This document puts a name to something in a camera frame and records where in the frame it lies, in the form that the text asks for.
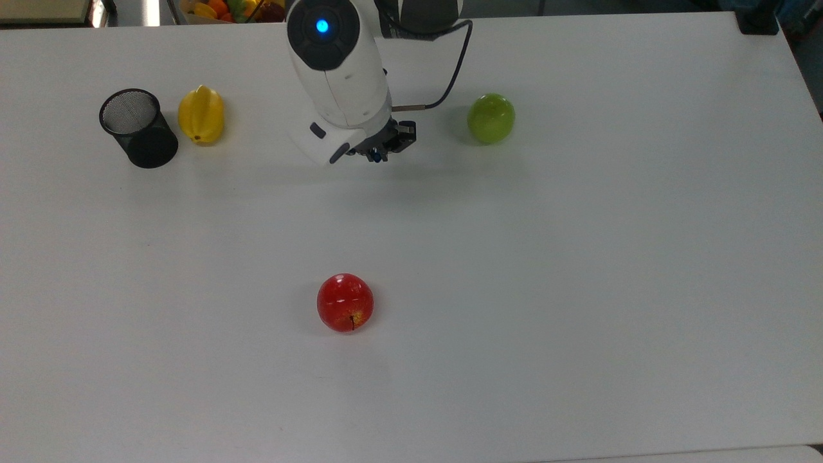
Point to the green toy apple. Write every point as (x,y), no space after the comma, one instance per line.
(490,118)

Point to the beige flat board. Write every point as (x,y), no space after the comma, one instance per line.
(42,9)

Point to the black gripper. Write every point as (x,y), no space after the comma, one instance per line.
(379,138)

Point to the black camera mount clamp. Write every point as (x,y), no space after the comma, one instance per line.
(757,18)

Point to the yellow toy starfruit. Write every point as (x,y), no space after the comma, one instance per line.
(201,114)

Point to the white marker pen blue cap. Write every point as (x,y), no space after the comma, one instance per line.
(384,157)

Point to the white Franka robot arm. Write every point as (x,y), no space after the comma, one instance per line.
(341,71)

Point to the black mesh pen cup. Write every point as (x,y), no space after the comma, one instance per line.
(151,145)

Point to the bowl of toy fruit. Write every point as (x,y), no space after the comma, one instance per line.
(225,9)

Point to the red toy apple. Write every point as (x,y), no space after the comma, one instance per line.
(345,302)

